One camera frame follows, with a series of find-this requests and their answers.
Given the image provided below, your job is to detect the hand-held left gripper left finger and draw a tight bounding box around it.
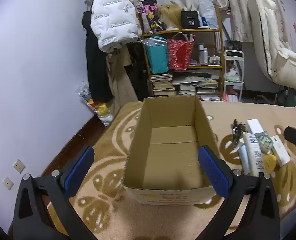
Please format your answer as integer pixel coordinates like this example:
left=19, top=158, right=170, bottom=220
left=12, top=145, right=96, bottom=240

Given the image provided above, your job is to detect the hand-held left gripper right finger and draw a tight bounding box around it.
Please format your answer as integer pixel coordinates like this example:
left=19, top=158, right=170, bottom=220
left=195, top=145, right=281, bottom=240

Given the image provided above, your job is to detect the white remote control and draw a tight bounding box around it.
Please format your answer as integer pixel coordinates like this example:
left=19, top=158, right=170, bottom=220
left=270, top=135, right=291, bottom=166

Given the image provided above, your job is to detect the round green patterned tin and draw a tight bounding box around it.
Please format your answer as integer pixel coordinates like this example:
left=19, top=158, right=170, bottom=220
left=257, top=131, right=274, bottom=154

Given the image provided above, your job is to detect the small white tube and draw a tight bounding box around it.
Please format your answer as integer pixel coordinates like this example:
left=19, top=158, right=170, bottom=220
left=238, top=145, right=251, bottom=176

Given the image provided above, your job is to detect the yellow sponge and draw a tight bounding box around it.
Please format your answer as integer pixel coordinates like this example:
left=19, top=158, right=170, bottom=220
left=262, top=154, right=277, bottom=173

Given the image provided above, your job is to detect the pale blue power bank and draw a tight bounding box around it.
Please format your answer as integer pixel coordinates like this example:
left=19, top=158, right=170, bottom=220
left=246, top=119, right=265, bottom=137

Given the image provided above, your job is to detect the cardboard box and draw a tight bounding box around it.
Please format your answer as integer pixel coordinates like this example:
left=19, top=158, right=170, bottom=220
left=123, top=95, right=222, bottom=205

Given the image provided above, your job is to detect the white lotion bottle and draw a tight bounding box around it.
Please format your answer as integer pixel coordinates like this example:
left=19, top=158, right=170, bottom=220
left=242, top=133, right=264, bottom=177

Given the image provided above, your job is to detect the bunch of keys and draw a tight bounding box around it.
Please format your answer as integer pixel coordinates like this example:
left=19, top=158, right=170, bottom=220
left=232, top=119, right=247, bottom=147

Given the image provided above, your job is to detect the dark green bag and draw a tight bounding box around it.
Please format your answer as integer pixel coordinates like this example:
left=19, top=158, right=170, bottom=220
left=280, top=90, right=296, bottom=107

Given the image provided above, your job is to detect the plastic bag of toys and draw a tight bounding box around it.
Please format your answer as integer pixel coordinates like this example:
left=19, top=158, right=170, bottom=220
left=78, top=81, right=115, bottom=127

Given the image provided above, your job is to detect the stack of books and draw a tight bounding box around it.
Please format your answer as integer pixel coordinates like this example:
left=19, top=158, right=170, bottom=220
left=148, top=70, right=222, bottom=102

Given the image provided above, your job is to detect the beige trench coat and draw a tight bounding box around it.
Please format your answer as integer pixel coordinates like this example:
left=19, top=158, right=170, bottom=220
left=105, top=46, right=140, bottom=115

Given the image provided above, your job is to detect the white trolley cart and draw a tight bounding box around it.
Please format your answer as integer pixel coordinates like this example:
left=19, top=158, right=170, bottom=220
left=223, top=50, right=245, bottom=103

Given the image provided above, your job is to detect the black coat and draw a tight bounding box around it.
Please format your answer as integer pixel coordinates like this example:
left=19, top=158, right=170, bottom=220
left=82, top=11, right=113, bottom=103

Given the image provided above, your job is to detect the dark hanging garment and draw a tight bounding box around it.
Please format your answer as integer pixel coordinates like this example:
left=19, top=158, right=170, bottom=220
left=128, top=42, right=150, bottom=100

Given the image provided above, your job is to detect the row of cosmetic bottles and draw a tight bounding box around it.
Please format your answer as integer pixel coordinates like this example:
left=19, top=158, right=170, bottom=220
left=198, top=43, right=221, bottom=65

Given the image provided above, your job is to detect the red gift bag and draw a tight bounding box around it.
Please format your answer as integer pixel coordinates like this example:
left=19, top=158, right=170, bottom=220
left=167, top=34, right=195, bottom=71

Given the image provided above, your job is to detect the teal gift bag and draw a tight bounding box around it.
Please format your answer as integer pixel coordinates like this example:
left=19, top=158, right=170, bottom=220
left=142, top=37, right=170, bottom=74

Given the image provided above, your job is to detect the wooden shelf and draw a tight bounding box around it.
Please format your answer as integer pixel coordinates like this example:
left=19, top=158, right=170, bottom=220
left=138, top=6, right=225, bottom=102

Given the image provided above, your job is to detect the clear plastic bag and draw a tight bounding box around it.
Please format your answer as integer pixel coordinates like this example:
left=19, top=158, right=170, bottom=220
left=198, top=0, right=218, bottom=30

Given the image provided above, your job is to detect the black box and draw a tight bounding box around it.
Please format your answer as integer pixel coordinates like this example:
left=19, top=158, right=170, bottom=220
left=180, top=10, right=199, bottom=30

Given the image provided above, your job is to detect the white puffer jacket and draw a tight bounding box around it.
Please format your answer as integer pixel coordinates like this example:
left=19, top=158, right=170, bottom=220
left=90, top=0, right=142, bottom=53

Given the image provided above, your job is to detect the blonde wig head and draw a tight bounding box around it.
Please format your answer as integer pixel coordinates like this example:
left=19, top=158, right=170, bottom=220
left=159, top=4, right=182, bottom=30

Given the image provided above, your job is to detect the purple patterned bag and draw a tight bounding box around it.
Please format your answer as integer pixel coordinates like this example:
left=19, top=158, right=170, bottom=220
left=137, top=0, right=167, bottom=34

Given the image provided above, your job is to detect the white wall socket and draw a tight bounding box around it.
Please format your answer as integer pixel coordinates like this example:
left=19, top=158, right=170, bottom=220
left=12, top=159, right=26, bottom=173
left=2, top=177, right=14, bottom=190

